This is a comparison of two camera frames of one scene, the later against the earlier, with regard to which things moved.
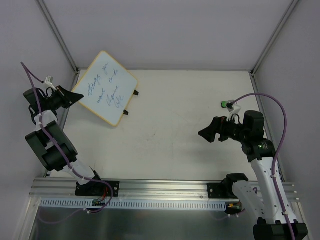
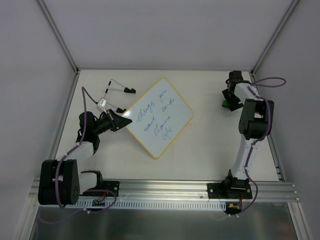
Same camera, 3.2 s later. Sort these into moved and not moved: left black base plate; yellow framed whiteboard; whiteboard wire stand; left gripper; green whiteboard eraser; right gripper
Moved: whiteboard wire stand; left gripper; right gripper; yellow framed whiteboard
Not moved: green whiteboard eraser; left black base plate
